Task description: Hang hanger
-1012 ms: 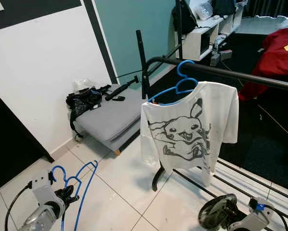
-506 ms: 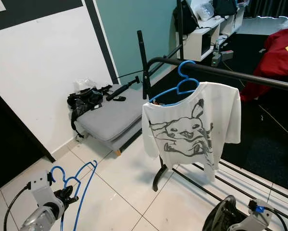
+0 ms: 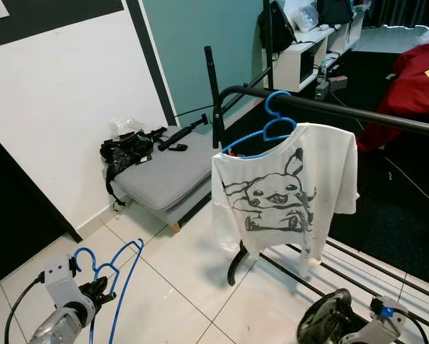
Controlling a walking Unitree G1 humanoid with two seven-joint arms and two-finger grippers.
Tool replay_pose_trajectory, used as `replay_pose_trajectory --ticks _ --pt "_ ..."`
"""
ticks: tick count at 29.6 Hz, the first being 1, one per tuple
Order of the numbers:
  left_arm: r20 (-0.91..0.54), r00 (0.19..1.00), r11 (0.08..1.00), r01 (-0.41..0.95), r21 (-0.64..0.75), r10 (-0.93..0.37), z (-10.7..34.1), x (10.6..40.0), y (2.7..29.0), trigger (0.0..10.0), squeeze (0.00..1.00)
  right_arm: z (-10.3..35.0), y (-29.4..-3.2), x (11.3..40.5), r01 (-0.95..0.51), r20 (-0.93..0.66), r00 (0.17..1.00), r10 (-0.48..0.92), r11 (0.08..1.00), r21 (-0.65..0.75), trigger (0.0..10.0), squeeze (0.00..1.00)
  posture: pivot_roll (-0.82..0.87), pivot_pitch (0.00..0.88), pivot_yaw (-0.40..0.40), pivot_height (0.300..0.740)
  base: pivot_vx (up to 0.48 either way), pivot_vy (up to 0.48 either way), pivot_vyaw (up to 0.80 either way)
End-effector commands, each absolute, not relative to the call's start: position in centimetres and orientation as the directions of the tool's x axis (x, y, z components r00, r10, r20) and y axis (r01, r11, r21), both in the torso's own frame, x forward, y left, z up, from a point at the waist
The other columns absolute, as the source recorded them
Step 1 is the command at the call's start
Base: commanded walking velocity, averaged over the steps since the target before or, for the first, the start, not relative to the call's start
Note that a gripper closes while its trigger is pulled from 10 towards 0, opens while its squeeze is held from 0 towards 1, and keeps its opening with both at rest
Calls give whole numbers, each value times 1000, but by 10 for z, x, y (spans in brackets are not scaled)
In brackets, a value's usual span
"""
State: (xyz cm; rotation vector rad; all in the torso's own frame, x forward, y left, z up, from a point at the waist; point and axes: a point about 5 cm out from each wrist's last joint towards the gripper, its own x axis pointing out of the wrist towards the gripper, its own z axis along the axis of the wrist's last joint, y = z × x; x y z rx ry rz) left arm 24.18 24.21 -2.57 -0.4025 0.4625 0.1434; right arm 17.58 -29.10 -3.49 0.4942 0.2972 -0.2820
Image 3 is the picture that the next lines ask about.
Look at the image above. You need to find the white Pikachu print T-shirt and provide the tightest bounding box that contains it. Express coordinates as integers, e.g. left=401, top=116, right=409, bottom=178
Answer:
left=211, top=122, right=360, bottom=277

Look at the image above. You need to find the black backpack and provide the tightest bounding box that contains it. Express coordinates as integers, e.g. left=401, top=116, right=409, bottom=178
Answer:
left=258, top=1, right=296, bottom=54

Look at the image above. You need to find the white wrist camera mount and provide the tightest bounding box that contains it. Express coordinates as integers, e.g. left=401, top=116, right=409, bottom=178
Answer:
left=362, top=295, right=413, bottom=344
left=42, top=254, right=83, bottom=309

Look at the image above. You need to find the white shelf unit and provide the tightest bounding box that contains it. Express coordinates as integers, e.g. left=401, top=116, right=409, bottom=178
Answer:
left=272, top=11, right=366, bottom=92

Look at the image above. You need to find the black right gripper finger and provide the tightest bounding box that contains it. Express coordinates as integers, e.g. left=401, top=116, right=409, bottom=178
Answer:
left=298, top=289, right=353, bottom=344

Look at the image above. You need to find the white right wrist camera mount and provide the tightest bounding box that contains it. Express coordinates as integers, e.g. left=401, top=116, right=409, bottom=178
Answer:
left=362, top=295, right=413, bottom=344

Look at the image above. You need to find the grey cushioned ottoman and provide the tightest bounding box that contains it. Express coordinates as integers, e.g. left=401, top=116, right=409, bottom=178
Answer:
left=110, top=129, right=219, bottom=234

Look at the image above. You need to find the black telescopic stick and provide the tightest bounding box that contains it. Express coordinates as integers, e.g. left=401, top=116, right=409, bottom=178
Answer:
left=157, top=115, right=208, bottom=153

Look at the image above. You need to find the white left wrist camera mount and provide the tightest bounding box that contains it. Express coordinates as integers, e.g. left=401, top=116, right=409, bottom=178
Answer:
left=42, top=254, right=83, bottom=309

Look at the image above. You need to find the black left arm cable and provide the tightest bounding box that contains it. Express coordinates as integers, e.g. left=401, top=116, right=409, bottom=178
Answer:
left=4, top=272, right=47, bottom=344

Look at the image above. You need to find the black door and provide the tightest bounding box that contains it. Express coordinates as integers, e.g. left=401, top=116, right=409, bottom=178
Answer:
left=0, top=129, right=83, bottom=287

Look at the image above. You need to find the grey power adapter box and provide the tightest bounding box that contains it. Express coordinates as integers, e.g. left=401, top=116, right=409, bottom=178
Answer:
left=315, top=75, right=350, bottom=100

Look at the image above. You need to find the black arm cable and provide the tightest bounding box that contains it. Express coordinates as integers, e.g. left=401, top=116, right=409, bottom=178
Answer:
left=4, top=272, right=47, bottom=344
left=401, top=308, right=429, bottom=344

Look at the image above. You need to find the black duffel bag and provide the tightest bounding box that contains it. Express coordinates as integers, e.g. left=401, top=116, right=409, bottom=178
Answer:
left=317, top=0, right=355, bottom=26

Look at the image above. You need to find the dark curtain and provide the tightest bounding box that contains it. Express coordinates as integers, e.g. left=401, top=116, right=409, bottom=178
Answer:
left=362, top=0, right=429, bottom=29

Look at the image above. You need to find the black strap bag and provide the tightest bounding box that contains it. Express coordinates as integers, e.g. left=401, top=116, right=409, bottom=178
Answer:
left=100, top=129, right=165, bottom=205

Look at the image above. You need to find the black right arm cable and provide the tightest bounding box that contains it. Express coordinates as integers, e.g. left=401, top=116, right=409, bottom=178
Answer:
left=401, top=308, right=429, bottom=344

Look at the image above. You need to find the blue plastic clothes hanger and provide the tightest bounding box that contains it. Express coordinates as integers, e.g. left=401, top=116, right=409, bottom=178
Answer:
left=220, top=90, right=298, bottom=158
left=72, top=239, right=145, bottom=344

